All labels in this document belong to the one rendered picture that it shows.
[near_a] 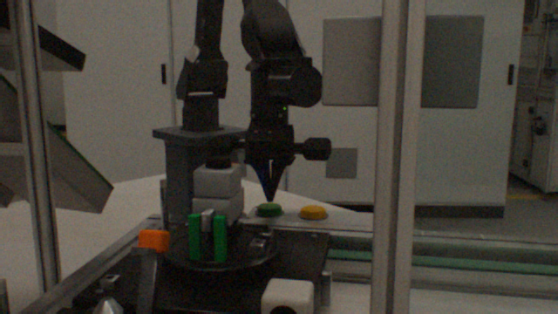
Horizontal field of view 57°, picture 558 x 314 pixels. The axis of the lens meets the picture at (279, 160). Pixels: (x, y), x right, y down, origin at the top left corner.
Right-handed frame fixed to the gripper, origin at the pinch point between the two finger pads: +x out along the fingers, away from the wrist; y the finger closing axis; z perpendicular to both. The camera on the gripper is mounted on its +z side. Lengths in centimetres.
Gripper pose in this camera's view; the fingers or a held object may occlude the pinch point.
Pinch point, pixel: (269, 180)
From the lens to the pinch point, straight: 79.6
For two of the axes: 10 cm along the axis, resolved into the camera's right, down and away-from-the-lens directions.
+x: 0.0, 9.8, 2.0
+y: 9.8, 0.3, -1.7
